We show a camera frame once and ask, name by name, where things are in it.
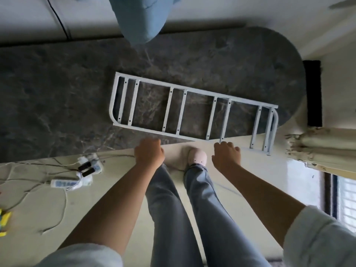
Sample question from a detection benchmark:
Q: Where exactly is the person's left hand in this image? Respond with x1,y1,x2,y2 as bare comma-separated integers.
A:
134,138,166,170

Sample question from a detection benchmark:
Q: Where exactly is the person's right hand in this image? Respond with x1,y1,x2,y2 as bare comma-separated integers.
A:
211,142,242,176

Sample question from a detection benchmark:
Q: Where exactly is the white metal frame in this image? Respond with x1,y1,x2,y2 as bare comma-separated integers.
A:
108,72,279,156

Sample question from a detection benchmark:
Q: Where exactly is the person's right forearm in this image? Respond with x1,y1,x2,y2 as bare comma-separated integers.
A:
225,164,308,248

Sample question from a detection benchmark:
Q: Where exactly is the person's left forearm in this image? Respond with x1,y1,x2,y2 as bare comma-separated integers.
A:
58,164,159,254

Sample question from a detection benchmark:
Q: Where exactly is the person's right pale shoe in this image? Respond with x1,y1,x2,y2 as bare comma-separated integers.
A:
186,147,208,167

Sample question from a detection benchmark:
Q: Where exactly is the person's white shirt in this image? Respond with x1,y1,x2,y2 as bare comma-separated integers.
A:
36,205,356,267

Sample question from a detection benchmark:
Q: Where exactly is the white power strip with plugs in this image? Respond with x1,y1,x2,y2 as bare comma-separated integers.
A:
77,154,103,178

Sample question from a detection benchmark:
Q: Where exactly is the long white power strip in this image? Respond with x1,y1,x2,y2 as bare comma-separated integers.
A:
50,178,84,191

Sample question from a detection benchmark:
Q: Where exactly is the patterned beige curtain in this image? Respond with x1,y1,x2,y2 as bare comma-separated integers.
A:
285,126,356,178

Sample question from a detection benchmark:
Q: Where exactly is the grey marble TV cabinet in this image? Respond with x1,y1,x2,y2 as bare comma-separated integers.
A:
0,26,308,164

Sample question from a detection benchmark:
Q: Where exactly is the blue cloth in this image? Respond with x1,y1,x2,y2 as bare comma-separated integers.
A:
108,0,181,48

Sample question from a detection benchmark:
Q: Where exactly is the tangle of white cables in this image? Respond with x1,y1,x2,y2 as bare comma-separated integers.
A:
0,155,134,237

